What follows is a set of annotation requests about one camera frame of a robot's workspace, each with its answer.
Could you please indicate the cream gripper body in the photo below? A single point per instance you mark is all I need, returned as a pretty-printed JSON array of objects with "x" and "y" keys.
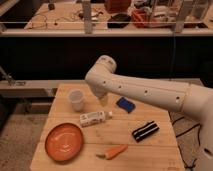
[{"x": 104, "y": 100}]

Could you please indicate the white ceramic cup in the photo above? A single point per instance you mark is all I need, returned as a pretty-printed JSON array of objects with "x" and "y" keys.
[{"x": 76, "y": 99}]

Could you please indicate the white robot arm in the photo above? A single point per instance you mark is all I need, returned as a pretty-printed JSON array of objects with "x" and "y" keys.
[{"x": 195, "y": 102}]

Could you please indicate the white plastic bottle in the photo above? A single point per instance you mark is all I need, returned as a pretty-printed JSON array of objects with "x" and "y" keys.
[{"x": 93, "y": 118}]

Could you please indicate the blue sponge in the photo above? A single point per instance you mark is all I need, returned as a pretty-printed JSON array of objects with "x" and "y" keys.
[{"x": 125, "y": 104}]

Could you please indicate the black white striped cloth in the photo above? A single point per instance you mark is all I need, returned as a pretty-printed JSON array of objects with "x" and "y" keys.
[{"x": 145, "y": 131}]

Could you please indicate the orange carrot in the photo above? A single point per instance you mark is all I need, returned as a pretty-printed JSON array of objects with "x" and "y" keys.
[{"x": 113, "y": 152}]

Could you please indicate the orange plate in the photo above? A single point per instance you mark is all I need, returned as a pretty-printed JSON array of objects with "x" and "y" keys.
[{"x": 64, "y": 142}]

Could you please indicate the black bowl on bench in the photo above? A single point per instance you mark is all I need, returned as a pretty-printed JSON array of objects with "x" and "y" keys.
[{"x": 119, "y": 20}]

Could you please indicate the red toolbox on bench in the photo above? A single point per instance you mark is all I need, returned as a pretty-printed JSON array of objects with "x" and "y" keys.
[{"x": 141, "y": 20}]

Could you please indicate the orange box on bench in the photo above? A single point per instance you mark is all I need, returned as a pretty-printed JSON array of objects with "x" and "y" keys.
[{"x": 115, "y": 6}]

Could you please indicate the grey metal post left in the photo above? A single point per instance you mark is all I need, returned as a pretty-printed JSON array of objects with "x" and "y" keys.
[{"x": 86, "y": 6}]

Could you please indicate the grey metal post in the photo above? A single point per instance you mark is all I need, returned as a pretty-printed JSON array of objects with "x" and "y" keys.
[
  {"x": 86, "y": 6},
  {"x": 184, "y": 11}
]

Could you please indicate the grey metal post right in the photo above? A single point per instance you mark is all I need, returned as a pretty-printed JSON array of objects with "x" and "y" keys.
[{"x": 184, "y": 11}]

